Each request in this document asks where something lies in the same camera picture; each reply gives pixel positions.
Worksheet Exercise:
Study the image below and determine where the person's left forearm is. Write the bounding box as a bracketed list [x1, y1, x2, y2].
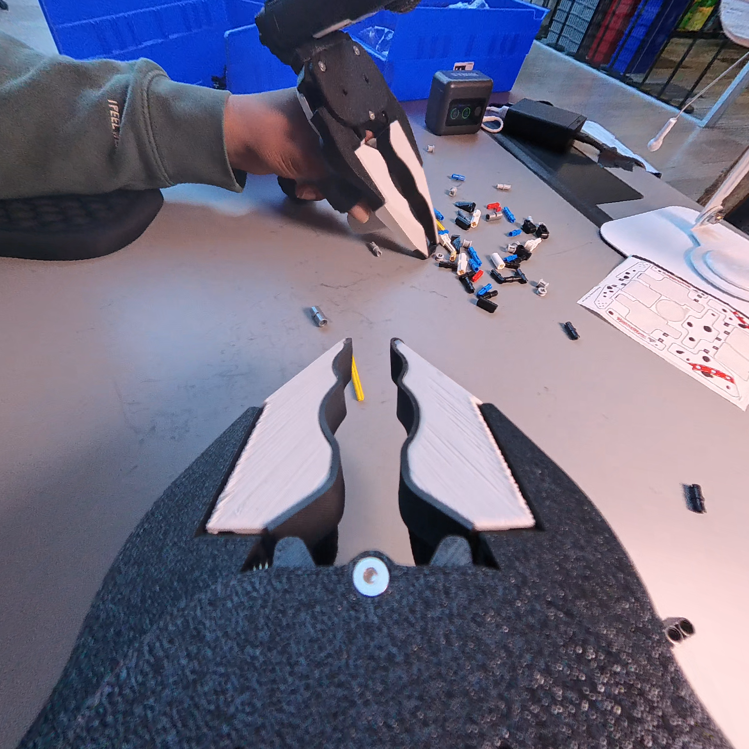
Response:
[0, 33, 249, 202]

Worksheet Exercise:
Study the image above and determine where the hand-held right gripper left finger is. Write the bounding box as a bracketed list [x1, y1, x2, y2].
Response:
[206, 337, 354, 536]

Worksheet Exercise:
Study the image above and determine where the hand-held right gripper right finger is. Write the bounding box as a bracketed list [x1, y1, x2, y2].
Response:
[389, 337, 538, 532]

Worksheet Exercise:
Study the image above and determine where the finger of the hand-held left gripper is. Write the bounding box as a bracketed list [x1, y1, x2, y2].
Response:
[349, 138, 430, 255]
[384, 115, 442, 249]

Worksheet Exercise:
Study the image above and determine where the small black device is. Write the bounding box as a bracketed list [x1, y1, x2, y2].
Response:
[424, 68, 495, 137]

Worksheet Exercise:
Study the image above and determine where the black power adapter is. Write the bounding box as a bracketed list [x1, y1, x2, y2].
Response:
[504, 99, 588, 148]

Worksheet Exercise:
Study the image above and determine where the white book stand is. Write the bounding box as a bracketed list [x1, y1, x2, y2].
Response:
[600, 147, 749, 305]

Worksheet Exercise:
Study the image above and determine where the sticker sheet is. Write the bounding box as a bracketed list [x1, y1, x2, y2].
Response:
[580, 256, 749, 410]

